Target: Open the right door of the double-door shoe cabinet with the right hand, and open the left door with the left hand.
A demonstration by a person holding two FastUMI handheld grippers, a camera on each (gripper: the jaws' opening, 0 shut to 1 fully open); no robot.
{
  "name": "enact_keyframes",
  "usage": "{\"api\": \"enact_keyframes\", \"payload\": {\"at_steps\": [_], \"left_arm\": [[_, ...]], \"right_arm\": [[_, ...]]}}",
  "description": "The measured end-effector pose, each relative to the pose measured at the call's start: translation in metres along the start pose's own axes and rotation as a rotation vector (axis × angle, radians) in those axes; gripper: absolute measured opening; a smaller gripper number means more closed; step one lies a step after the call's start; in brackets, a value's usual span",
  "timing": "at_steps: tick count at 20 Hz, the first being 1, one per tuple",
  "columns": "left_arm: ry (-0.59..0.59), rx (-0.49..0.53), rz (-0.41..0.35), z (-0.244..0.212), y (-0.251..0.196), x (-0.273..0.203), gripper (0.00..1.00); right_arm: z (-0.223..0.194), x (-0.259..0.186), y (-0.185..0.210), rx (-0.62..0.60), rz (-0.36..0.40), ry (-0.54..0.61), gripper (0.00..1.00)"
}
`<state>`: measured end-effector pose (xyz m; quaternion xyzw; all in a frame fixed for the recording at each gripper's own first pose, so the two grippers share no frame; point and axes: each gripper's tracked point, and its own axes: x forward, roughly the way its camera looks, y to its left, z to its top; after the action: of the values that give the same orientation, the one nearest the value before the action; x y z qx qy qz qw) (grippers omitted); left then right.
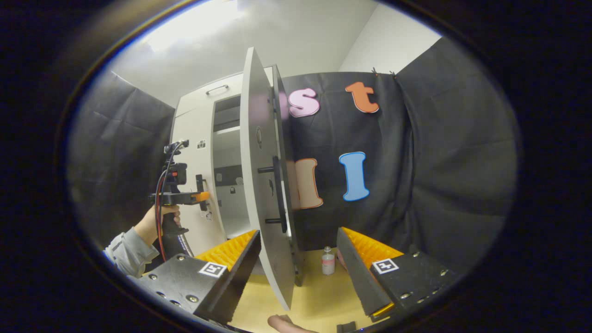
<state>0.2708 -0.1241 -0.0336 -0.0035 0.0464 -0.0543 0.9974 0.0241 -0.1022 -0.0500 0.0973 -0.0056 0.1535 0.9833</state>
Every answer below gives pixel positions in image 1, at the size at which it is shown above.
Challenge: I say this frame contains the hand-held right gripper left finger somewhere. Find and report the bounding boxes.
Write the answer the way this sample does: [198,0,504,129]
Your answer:
[134,230,262,326]

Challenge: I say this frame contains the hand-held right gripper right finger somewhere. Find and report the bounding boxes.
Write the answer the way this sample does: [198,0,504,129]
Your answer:
[336,227,459,323]

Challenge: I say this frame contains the cabinet door black cat sticker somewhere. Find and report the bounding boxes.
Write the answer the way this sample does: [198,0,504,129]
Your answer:
[239,46,297,311]

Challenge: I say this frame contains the grey double-door shoe cabinet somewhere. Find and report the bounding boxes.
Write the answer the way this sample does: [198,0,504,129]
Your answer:
[170,65,307,287]

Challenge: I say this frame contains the small pink-label bottle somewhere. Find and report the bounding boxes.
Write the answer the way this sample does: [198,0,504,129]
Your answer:
[321,247,336,276]

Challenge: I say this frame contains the black backdrop cloth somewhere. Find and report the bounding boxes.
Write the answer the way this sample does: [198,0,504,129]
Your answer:
[65,37,521,278]

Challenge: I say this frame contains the red and black gripper cable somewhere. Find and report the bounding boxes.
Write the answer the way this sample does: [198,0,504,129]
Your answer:
[154,142,196,260]

